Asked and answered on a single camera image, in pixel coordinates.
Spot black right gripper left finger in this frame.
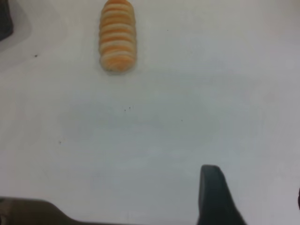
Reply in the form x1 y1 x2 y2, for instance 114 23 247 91
197 165 248 225

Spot striped orange bread roll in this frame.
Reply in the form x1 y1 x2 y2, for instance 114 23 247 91
98 0 137 72

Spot dark brown wicker basket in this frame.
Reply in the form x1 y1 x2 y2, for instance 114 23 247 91
0 0 14 42

